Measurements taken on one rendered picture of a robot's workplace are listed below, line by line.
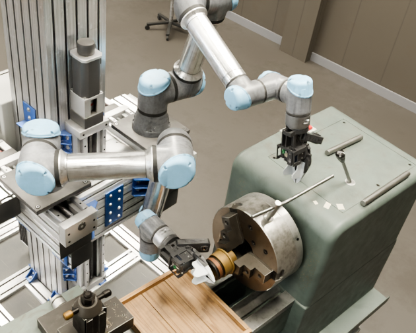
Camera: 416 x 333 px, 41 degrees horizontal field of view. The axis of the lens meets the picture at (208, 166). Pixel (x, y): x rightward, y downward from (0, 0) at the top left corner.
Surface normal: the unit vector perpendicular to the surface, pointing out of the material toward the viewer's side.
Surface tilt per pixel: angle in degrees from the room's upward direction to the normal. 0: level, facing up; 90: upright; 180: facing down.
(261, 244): 90
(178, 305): 0
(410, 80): 90
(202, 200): 0
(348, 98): 0
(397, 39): 90
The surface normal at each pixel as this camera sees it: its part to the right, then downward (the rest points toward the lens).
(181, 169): 0.24, 0.64
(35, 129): 0.11, -0.84
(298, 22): -0.67, 0.41
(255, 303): 0.43, -0.40
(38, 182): -0.02, 0.65
